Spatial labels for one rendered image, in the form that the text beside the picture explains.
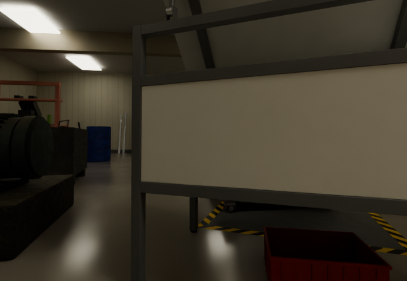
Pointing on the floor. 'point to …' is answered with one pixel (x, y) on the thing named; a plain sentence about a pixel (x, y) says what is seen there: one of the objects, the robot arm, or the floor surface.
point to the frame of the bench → (249, 196)
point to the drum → (99, 144)
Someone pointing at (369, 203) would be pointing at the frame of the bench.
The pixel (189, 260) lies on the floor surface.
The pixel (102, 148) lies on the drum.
